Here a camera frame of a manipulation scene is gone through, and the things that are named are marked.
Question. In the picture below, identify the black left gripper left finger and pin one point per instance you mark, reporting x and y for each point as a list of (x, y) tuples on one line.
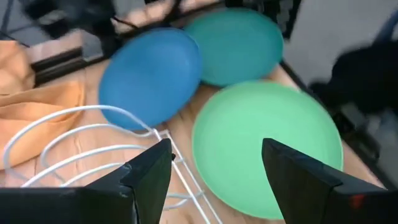
[(109, 202)]

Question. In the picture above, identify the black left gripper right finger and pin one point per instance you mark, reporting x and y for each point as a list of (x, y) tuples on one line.
[(311, 196)]

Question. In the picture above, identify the light green plate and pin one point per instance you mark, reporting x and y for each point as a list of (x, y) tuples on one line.
[(242, 130)]

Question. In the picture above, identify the blue plate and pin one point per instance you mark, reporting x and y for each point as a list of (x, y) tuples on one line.
[(150, 77)]

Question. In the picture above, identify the teal plate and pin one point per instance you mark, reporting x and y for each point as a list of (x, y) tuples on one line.
[(239, 46)]

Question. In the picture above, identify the orange cloth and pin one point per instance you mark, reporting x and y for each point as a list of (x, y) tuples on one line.
[(21, 109)]

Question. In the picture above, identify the black chair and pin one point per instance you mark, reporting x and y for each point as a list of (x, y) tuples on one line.
[(363, 74)]

